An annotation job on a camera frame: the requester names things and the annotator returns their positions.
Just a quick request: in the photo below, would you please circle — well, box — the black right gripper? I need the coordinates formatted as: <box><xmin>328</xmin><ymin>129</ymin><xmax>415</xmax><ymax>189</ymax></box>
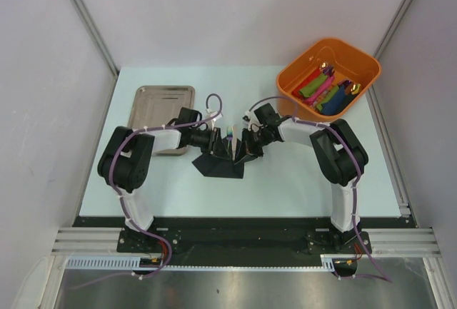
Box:
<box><xmin>235</xmin><ymin>127</ymin><xmax>271</xmax><ymax>166</ymax></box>

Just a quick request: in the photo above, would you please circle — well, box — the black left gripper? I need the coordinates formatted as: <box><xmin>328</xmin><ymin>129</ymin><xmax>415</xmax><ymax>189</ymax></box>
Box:
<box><xmin>188</xmin><ymin>126</ymin><xmax>230</xmax><ymax>159</ymax></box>

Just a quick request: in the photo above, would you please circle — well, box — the black paper napkin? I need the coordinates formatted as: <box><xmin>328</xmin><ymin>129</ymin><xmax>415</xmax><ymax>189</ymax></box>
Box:
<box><xmin>192</xmin><ymin>138</ymin><xmax>244</xmax><ymax>179</ymax></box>

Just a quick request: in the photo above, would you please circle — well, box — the iridescent rainbow fork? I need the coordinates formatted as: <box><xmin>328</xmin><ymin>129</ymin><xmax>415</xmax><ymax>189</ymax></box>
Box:
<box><xmin>226</xmin><ymin>126</ymin><xmax>235</xmax><ymax>142</ymax></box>

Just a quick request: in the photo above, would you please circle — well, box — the ornate silver knife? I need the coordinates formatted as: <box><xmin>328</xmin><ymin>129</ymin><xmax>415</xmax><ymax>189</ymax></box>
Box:
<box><xmin>231</xmin><ymin>137</ymin><xmax>238</xmax><ymax>161</ymax></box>

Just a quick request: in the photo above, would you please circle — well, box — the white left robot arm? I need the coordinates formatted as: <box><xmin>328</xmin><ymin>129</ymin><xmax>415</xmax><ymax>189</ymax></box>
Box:
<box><xmin>97</xmin><ymin>107</ymin><xmax>233</xmax><ymax>252</ymax></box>

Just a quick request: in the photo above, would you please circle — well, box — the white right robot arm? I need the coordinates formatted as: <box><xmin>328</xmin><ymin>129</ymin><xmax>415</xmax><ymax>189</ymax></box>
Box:
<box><xmin>232</xmin><ymin>103</ymin><xmax>368</xmax><ymax>253</ymax></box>

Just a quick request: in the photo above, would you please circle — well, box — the green rolled napkin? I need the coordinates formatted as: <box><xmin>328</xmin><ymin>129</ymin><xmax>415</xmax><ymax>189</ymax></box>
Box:
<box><xmin>299</xmin><ymin>74</ymin><xmax>328</xmax><ymax>98</ymax></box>

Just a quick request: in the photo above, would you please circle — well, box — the blue rolled napkin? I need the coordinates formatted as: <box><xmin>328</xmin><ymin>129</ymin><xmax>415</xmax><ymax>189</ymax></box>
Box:
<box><xmin>321</xmin><ymin>87</ymin><xmax>346</xmax><ymax>116</ymax></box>

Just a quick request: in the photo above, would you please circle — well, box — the silver metal tray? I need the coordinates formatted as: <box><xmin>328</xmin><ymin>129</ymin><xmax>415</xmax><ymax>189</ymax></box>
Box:
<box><xmin>126</xmin><ymin>85</ymin><xmax>197</xmax><ymax>157</ymax></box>

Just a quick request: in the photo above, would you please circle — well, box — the orange plastic bin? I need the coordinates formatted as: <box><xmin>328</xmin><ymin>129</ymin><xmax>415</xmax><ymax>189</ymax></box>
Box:
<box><xmin>276</xmin><ymin>38</ymin><xmax>381</xmax><ymax>121</ymax></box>

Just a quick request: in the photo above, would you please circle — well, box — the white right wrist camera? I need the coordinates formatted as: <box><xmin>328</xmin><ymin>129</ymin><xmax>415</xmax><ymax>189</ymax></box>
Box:
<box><xmin>242</xmin><ymin>111</ymin><xmax>252</xmax><ymax>128</ymax></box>

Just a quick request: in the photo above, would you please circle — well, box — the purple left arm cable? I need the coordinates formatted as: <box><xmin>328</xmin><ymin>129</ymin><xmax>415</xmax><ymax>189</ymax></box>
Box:
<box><xmin>69</xmin><ymin>93</ymin><xmax>224</xmax><ymax>290</ymax></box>

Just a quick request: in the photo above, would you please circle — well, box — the white cable duct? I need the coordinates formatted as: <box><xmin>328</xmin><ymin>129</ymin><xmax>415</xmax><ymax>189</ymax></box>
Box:
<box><xmin>65</xmin><ymin>255</ymin><xmax>347</xmax><ymax>272</ymax></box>

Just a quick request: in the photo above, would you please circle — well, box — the aluminium frame profile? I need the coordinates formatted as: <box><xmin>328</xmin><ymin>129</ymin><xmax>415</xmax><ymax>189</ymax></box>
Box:
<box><xmin>366</xmin><ymin>228</ymin><xmax>441</xmax><ymax>258</ymax></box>

